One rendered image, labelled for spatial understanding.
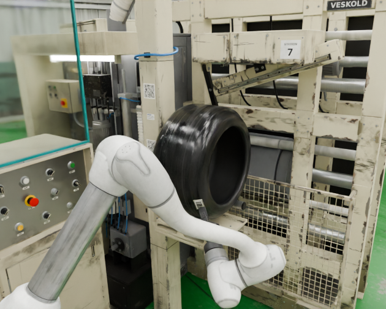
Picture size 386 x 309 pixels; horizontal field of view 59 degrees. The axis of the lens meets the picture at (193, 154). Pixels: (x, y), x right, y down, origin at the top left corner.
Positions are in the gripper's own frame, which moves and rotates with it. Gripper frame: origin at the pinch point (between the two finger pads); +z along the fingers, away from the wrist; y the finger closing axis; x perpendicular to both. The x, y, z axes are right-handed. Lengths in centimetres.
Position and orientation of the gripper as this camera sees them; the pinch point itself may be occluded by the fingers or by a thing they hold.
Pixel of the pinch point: (203, 214)
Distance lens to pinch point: 152.3
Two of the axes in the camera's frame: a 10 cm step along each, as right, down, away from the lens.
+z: -1.9, -6.3, 7.6
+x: 9.3, -3.5, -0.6
